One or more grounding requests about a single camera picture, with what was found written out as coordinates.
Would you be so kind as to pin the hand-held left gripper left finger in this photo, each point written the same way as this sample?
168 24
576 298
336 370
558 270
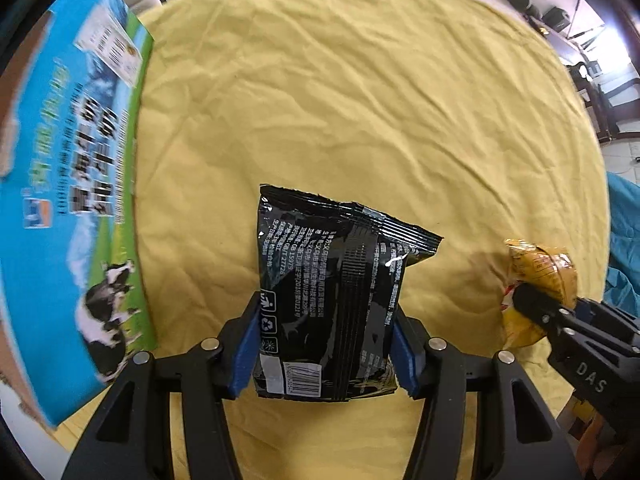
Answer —
244 350

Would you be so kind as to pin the black snack packet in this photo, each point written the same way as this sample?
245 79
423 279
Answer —
330 285

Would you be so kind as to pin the black speaker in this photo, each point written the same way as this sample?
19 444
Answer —
556 19

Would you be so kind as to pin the gold snack packet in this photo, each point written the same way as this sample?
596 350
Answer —
537 265

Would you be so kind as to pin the printed blue cardboard box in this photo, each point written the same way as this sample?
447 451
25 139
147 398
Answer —
65 160

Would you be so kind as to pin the yellow tablecloth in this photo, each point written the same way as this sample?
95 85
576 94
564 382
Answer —
350 110

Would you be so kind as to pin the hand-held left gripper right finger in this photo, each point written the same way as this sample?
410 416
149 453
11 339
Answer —
404 357

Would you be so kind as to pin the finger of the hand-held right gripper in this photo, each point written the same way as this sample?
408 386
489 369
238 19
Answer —
542 310

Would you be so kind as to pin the dark wooden chair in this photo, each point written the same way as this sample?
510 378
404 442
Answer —
597 100

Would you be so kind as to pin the blue cloth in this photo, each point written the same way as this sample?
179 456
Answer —
622 225

